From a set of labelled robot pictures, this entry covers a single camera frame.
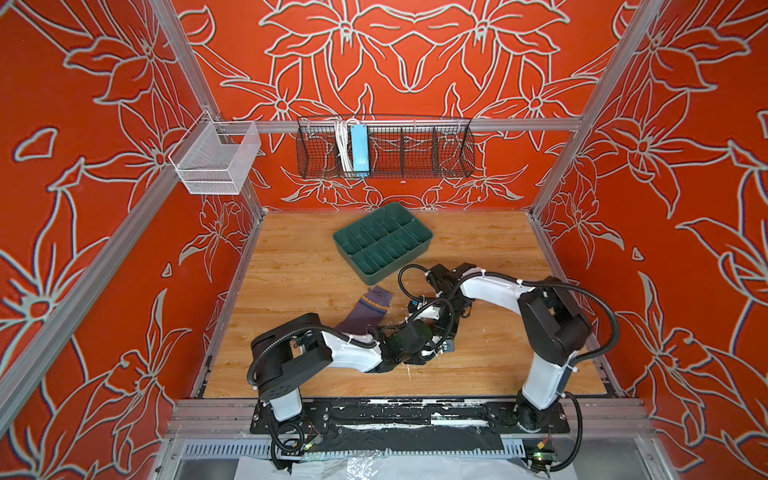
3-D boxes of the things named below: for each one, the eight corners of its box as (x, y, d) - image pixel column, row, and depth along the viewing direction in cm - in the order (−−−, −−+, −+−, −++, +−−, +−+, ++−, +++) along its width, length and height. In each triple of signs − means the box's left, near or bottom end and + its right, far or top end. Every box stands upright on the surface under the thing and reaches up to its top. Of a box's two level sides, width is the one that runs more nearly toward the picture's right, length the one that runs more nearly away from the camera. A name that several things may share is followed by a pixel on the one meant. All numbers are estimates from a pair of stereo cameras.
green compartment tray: (371, 291, 98) (370, 279, 92) (333, 246, 110) (331, 233, 105) (435, 249, 109) (438, 236, 103) (394, 212, 122) (395, 199, 116)
